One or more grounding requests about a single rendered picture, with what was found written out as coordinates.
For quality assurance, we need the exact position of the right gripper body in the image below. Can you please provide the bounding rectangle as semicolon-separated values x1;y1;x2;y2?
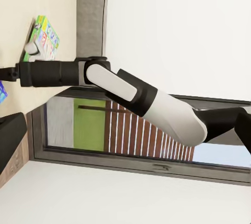
17;60;62;88

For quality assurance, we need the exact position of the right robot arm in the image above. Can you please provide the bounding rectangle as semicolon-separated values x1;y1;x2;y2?
0;40;251;147

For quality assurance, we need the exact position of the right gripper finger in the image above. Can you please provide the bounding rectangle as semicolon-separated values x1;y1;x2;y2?
0;63;19;82

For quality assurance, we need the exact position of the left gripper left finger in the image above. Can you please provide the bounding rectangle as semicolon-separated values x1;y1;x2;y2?
0;112;27;175

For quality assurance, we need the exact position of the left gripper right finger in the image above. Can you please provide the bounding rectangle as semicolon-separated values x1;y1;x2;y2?
234;112;251;154

